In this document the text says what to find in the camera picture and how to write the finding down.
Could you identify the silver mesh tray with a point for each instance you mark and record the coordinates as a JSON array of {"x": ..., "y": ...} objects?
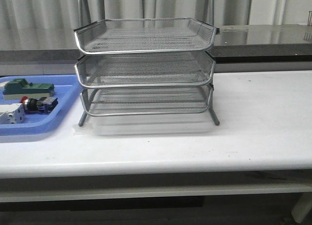
[
  {"x": 103, "y": 102},
  {"x": 192, "y": 68},
  {"x": 124, "y": 36}
]

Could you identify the red emergency push button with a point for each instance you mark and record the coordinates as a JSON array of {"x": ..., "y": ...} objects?
[{"x": 43, "y": 105}]

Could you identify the blue plastic tray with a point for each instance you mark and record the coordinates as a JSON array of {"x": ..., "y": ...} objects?
[{"x": 67, "y": 89}]

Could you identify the dark stone counter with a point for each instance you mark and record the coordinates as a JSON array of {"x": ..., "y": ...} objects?
[{"x": 236, "y": 43}]

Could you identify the white circuit breaker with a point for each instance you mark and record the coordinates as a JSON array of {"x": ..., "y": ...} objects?
[{"x": 11, "y": 113}]

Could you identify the white table leg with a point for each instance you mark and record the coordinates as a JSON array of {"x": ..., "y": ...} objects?
[{"x": 302, "y": 207}]

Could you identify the silver rack frame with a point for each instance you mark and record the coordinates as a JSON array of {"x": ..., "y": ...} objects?
[{"x": 83, "y": 9}]

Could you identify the green knife switch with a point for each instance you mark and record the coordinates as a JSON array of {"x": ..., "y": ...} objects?
[{"x": 17, "y": 88}]

